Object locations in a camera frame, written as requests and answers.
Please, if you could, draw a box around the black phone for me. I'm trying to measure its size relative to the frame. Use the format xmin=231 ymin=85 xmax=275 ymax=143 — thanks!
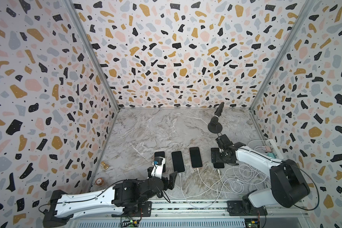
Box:
xmin=211 ymin=148 xmax=225 ymax=169

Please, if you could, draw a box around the phone pink case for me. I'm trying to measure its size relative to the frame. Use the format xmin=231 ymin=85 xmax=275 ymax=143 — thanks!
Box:
xmin=189 ymin=147 xmax=203 ymax=168
xmin=154 ymin=151 xmax=166 ymax=173

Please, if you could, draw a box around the white cable of phone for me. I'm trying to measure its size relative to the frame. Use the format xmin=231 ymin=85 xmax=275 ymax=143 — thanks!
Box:
xmin=196 ymin=167 xmax=246 ymax=197
xmin=217 ymin=163 xmax=271 ymax=200
xmin=178 ymin=172 xmax=226 ymax=209

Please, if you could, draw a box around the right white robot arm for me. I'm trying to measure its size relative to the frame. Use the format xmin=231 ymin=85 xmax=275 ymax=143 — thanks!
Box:
xmin=211 ymin=135 xmax=310 ymax=210

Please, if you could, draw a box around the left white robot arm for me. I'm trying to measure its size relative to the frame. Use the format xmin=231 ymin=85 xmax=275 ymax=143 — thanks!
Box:
xmin=43 ymin=172 xmax=178 ymax=228

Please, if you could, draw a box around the black microphone on stand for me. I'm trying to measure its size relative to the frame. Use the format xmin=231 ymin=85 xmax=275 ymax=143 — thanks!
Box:
xmin=208 ymin=102 xmax=224 ymax=134

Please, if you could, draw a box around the pink charger plug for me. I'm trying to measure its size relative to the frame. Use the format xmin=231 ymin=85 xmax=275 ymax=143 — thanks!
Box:
xmin=265 ymin=146 xmax=272 ymax=153

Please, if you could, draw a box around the teal charger plug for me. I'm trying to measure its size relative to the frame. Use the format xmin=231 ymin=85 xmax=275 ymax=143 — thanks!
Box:
xmin=267 ymin=153 xmax=276 ymax=159

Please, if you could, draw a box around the gold chess piece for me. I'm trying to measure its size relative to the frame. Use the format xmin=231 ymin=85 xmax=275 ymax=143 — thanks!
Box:
xmin=101 ymin=161 xmax=109 ymax=170

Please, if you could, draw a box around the white power strip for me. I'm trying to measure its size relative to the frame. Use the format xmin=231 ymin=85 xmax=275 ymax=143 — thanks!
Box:
xmin=267 ymin=139 xmax=284 ymax=160

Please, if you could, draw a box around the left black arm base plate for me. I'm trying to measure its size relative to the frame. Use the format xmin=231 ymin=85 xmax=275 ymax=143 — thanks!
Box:
xmin=111 ymin=201 xmax=152 ymax=218

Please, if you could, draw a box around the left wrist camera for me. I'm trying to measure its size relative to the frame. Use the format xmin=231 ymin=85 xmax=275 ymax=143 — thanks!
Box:
xmin=151 ymin=157 xmax=165 ymax=179

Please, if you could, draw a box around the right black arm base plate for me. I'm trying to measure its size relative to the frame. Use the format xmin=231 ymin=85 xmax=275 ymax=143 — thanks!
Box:
xmin=227 ymin=200 xmax=268 ymax=216

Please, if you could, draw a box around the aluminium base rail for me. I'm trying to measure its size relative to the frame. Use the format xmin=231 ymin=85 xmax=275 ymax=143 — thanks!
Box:
xmin=65 ymin=199 xmax=311 ymax=228

